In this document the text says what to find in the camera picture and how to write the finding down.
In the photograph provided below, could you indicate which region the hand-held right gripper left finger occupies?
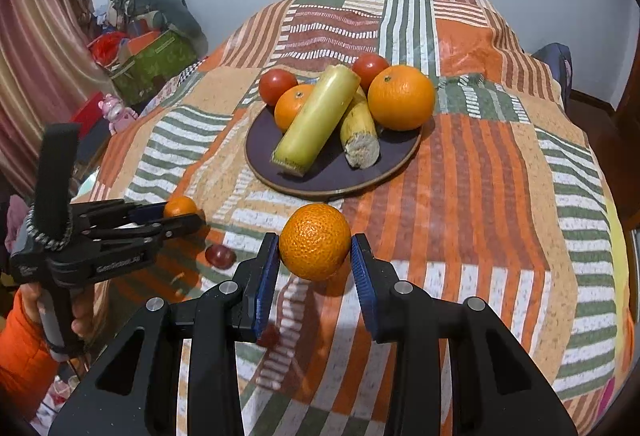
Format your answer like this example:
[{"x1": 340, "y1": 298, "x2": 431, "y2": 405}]
[{"x1": 47, "y1": 232, "x2": 281, "y2": 436}]

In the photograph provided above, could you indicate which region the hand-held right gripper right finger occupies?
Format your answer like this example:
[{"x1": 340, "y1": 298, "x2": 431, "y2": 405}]
[{"x1": 350, "y1": 233, "x2": 576, "y2": 436}]

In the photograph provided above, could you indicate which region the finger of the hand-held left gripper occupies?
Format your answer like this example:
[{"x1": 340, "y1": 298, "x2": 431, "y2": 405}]
[
  {"x1": 74, "y1": 199, "x2": 173, "y2": 237},
  {"x1": 94, "y1": 215, "x2": 204, "y2": 258}
]

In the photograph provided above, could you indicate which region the small mandarin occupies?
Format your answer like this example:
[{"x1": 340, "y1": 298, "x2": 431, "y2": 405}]
[
  {"x1": 278, "y1": 203, "x2": 352, "y2": 282},
  {"x1": 163, "y1": 195, "x2": 199, "y2": 218}
]

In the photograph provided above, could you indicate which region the purple round plate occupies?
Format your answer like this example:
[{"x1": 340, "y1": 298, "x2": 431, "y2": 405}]
[{"x1": 245, "y1": 65, "x2": 424, "y2": 197}]

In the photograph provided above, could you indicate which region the yellow corn cob piece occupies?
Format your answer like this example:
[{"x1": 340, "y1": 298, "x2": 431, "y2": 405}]
[{"x1": 340, "y1": 86, "x2": 380, "y2": 168}]

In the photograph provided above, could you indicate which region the husk-wrapped corn piece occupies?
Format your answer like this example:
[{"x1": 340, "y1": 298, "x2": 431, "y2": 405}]
[{"x1": 271, "y1": 64, "x2": 362, "y2": 177}]

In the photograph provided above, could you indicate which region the medium orange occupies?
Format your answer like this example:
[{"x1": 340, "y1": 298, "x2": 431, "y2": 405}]
[{"x1": 274, "y1": 84, "x2": 317, "y2": 132}]

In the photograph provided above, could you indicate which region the red tomato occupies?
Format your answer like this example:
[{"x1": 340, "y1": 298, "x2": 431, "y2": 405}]
[
  {"x1": 351, "y1": 53, "x2": 391, "y2": 92},
  {"x1": 258, "y1": 69, "x2": 299, "y2": 107}
]

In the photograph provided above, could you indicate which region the large orange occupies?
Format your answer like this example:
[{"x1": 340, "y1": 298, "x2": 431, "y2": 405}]
[{"x1": 367, "y1": 65, "x2": 437, "y2": 131}]

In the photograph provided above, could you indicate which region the person's left hand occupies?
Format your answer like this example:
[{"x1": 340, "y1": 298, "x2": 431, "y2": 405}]
[{"x1": 71, "y1": 285, "x2": 96, "y2": 341}]

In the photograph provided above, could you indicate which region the small red fruit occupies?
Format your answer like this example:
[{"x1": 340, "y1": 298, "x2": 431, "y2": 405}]
[
  {"x1": 257, "y1": 323, "x2": 280, "y2": 348},
  {"x1": 205, "y1": 245, "x2": 237, "y2": 270}
]

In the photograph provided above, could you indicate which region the pink toy figure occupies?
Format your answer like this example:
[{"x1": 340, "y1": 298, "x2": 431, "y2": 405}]
[{"x1": 98, "y1": 94, "x2": 140, "y2": 135}]

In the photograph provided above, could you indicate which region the red box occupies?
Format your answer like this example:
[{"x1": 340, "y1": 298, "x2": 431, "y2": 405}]
[{"x1": 70, "y1": 91, "x2": 104, "y2": 128}]

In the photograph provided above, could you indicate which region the striped patchwork blanket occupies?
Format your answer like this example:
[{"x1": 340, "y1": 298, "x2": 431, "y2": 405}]
[{"x1": 75, "y1": 0, "x2": 632, "y2": 436}]

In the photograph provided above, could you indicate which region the checkered cloth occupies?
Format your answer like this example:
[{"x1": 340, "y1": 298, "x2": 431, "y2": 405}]
[{"x1": 146, "y1": 58, "x2": 207, "y2": 108}]

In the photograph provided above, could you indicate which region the green cardboard box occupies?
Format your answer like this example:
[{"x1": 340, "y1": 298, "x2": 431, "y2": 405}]
[{"x1": 109, "y1": 30, "x2": 199, "y2": 106}]

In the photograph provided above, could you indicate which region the red plastic bag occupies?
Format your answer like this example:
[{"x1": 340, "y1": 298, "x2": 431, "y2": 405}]
[{"x1": 87, "y1": 32, "x2": 130, "y2": 67}]

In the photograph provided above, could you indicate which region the orange box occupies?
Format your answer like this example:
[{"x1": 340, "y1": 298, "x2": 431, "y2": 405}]
[{"x1": 120, "y1": 31, "x2": 164, "y2": 62}]

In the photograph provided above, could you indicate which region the striped red curtain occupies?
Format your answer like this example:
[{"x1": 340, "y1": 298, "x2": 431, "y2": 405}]
[{"x1": 0, "y1": 0, "x2": 97, "y2": 184}]

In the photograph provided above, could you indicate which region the grey backpack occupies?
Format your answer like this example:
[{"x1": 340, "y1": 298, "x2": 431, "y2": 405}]
[{"x1": 531, "y1": 42, "x2": 574, "y2": 103}]

